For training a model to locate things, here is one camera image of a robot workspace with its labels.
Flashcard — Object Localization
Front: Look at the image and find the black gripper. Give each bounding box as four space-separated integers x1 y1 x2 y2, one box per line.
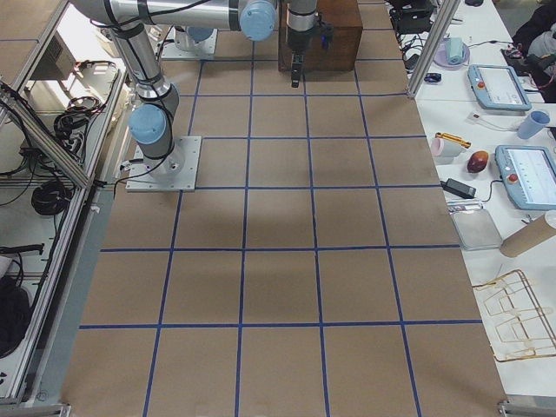
287 29 314 88

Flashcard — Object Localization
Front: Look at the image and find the dark wooden drawer box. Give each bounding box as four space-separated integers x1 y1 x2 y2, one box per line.
303 0 362 72

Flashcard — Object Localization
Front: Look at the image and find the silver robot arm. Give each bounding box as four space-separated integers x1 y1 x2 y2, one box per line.
73 1 278 178

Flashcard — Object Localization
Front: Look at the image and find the purple plate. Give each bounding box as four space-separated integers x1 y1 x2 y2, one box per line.
434 41 470 70

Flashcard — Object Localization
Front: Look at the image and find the teal cup on plate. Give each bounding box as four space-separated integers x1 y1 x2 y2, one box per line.
445 37 464 65

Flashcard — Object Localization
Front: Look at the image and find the far teach pendant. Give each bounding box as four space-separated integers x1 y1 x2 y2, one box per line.
467 64 532 111

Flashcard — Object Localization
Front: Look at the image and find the teach pendant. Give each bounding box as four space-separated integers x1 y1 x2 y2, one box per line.
467 64 532 111
494 145 555 211

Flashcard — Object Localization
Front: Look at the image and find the red mango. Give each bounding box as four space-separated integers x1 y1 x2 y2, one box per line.
467 150 489 174

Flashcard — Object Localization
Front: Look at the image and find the black power adapter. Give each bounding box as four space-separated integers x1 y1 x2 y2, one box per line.
440 178 476 199

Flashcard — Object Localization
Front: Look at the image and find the light blue cup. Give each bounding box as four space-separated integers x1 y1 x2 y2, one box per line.
517 110 551 140

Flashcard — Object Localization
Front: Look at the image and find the near teach pendant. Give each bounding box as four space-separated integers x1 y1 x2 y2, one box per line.
494 145 555 211

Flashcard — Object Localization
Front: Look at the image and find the cardboard tube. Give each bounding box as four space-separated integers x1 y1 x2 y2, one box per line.
500 210 555 257

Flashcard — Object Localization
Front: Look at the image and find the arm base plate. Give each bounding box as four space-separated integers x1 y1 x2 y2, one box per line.
125 136 202 192
159 26 218 61

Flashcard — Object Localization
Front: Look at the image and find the aluminium frame post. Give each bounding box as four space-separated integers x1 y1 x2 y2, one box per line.
407 0 460 99

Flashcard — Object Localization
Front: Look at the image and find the gold wire rack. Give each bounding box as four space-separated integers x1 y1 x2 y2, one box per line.
473 269 555 363

